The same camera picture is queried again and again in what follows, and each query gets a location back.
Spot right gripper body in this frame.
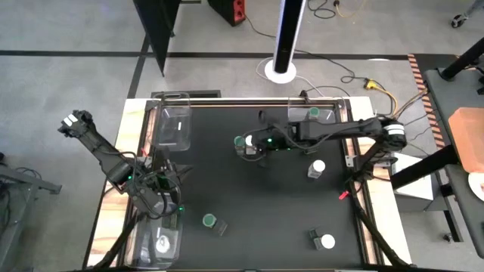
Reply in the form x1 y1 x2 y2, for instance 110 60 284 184
261 126 303 153

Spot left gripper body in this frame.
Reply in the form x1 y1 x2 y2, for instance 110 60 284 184
143 176 182 218

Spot green-lid glass spice jar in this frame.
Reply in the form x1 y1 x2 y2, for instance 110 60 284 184
201 213 218 229
233 134 247 156

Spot white round object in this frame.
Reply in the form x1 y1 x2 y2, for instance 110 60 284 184
155 234 172 253

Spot clear plastic bin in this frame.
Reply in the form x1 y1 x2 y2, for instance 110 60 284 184
287 97 347 138
153 91 193 152
126 192 186 270

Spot black rig strut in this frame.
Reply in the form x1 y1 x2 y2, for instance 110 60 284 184
349 181 410 268
92 211 141 271

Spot black pole with white base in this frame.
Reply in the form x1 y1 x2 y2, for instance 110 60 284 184
263 0 308 85

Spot black and red box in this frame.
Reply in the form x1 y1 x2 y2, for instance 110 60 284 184
206 0 247 27

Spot white box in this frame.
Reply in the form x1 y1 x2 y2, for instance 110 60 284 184
389 152 436 202

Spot black beam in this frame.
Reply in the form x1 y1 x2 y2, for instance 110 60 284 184
390 144 461 190
439 36 484 82

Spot orange black hazard strip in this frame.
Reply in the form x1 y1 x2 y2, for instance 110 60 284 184
407 54 448 150

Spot black divider panel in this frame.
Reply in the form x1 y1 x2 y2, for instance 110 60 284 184
132 0 182 78

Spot grey side table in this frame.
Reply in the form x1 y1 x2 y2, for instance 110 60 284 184
423 66 484 260

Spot orange box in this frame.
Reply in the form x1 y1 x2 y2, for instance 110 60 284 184
448 107 484 175

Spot white plate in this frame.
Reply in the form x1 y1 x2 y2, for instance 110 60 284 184
467 172 484 203

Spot office chair base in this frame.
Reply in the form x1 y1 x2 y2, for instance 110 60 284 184
450 0 484 29

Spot white floor cable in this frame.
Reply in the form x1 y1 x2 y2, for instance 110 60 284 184
256 56 326 97

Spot yellow extension cord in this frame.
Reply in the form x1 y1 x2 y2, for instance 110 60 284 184
363 78 400 116

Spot coiled black cable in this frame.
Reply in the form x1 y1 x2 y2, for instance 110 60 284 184
306 0 337 20

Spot yellow floor cable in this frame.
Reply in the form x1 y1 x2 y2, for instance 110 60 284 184
334 0 368 20

